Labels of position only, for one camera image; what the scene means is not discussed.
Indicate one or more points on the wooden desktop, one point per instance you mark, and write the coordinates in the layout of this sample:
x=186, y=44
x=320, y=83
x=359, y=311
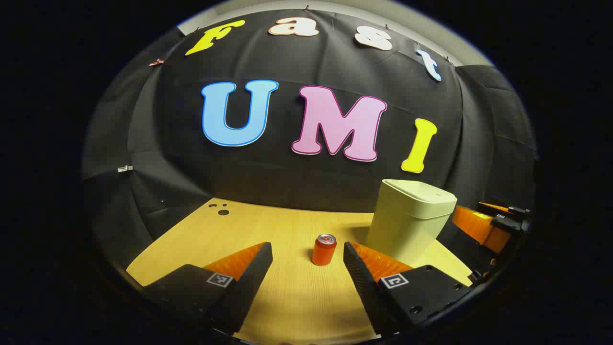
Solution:
x=297, y=297

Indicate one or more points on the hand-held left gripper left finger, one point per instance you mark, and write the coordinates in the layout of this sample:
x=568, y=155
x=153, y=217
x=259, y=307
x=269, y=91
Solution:
x=254, y=273

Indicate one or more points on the copper metal clip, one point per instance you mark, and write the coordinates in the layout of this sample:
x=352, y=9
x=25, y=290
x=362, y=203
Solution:
x=156, y=62

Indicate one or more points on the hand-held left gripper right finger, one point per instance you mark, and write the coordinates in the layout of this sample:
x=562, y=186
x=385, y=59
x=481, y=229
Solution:
x=361, y=278

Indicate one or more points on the black backdrop cloth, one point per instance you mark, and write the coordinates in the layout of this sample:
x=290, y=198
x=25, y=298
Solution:
x=306, y=182

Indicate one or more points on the orange pop can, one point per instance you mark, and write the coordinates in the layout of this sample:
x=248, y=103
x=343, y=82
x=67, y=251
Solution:
x=323, y=251

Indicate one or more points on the green desktop garbage bin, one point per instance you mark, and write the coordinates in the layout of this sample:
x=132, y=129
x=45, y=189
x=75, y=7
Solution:
x=407, y=220

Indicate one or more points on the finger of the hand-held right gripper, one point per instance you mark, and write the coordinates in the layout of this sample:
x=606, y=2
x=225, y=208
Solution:
x=474, y=227
x=493, y=207

